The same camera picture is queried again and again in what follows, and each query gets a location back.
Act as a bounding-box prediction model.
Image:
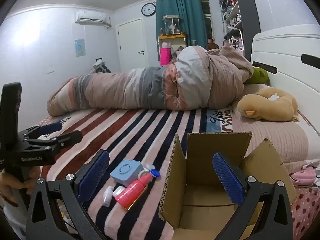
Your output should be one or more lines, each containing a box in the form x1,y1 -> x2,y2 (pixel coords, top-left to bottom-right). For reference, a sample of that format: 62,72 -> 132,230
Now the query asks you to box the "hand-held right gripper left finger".
26,149 -> 110,240

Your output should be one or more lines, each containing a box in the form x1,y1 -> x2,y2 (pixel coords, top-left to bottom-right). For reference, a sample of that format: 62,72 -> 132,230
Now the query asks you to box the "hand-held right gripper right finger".
212,152 -> 293,240

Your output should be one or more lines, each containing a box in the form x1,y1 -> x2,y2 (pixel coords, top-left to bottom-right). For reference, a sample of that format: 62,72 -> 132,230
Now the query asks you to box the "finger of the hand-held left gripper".
25,130 -> 83,153
17,122 -> 63,140

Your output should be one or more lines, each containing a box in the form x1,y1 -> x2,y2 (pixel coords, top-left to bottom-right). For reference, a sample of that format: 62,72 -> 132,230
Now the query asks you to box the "small white bottle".
104,186 -> 115,207

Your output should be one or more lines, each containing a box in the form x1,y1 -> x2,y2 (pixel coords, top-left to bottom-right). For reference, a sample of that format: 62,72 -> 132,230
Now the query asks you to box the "light blue square case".
110,159 -> 143,188

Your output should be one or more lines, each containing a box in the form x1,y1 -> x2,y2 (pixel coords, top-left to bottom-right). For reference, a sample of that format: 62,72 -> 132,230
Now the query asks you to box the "brown cardboard box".
159,132 -> 297,240

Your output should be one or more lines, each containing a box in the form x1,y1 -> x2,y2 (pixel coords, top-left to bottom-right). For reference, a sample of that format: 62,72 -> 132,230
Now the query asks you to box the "pink plastic bottle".
114,172 -> 153,209

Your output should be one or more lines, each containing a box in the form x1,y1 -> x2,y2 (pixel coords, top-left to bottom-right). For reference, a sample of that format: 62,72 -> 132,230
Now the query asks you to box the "white and blue lens case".
139,164 -> 162,180

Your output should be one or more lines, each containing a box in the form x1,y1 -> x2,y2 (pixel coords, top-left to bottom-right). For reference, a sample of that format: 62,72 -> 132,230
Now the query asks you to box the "person's left hand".
0,166 -> 42,205

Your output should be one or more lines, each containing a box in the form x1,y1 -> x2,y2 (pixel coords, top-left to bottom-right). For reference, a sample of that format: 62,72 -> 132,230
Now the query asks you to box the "pink ribbed pillow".
231,84 -> 309,165

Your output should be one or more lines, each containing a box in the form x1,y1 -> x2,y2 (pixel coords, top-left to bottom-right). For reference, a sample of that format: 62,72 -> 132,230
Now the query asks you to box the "striped printed blanket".
32,107 -> 235,240

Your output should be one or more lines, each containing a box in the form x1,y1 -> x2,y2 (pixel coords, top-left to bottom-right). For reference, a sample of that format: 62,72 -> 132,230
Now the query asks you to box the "pink pouch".
289,166 -> 316,187

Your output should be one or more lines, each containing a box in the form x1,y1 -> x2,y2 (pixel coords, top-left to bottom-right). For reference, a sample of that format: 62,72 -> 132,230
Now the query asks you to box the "pink polka dot sheet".
291,185 -> 320,230

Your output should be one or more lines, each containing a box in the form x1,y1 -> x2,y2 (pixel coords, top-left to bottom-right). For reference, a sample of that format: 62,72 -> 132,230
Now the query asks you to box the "tan plush toy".
237,87 -> 300,122

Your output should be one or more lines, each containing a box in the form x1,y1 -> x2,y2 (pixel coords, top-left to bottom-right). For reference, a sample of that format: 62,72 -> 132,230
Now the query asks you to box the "rolled pink and grey quilt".
47,41 -> 254,117

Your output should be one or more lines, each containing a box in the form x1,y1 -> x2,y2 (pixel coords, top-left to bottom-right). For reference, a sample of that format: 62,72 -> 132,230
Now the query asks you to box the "green plush toy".
244,67 -> 270,85

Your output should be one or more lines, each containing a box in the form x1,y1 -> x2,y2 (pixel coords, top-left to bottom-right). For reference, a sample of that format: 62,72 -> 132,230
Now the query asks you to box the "white door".
116,18 -> 146,73

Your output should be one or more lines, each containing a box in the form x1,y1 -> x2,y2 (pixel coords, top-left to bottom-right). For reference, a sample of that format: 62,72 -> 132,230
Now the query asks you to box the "white air conditioner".
75,9 -> 112,28

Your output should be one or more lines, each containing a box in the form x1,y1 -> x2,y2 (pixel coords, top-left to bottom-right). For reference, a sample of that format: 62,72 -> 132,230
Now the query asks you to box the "bright pink bag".
160,47 -> 172,67

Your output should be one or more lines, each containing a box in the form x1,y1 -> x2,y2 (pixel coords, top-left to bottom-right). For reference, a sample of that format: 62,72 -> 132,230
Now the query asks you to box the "white bed headboard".
251,24 -> 320,160

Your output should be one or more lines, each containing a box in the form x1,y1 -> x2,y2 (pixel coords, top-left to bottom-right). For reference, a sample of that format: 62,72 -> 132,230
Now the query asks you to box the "yellow shelf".
157,33 -> 187,62

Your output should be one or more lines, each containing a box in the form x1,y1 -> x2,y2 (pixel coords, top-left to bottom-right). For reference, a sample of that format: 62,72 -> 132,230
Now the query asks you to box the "glass display case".
162,15 -> 181,35

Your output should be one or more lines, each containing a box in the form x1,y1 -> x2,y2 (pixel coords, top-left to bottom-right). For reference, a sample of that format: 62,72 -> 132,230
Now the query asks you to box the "window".
200,0 -> 213,40

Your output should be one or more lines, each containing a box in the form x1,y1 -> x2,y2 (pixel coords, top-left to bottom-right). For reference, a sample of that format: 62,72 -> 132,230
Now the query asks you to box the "teal curtain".
155,0 -> 209,48

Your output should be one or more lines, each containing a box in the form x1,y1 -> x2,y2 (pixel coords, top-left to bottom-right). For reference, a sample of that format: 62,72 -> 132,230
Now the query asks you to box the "dark bookshelf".
219,0 -> 260,63

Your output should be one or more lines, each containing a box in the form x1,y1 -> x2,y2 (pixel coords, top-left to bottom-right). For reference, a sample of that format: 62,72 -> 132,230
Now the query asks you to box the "light blue wall poster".
74,39 -> 86,57

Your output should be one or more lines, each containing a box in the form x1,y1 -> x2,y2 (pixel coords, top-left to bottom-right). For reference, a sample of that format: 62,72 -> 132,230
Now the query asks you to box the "black round wall clock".
141,3 -> 157,17

